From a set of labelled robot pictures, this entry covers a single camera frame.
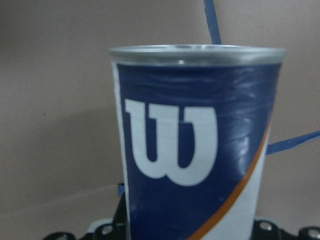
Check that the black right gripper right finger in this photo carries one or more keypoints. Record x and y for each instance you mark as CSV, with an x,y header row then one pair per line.
x,y
264,229

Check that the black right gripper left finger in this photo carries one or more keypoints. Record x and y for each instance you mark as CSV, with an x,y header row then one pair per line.
x,y
120,224

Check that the blue white tennis ball can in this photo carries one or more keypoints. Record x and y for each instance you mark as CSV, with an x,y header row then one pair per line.
x,y
194,123

